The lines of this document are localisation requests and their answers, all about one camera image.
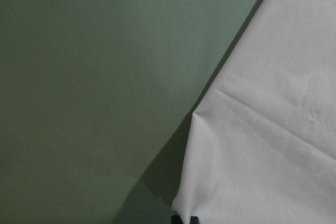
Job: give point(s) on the pink Snoopy t-shirt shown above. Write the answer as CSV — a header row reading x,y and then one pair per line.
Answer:
x,y
261,147

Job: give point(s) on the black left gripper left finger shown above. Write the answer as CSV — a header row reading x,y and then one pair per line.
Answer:
x,y
176,219

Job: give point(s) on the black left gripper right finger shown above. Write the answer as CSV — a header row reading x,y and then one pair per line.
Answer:
x,y
194,220

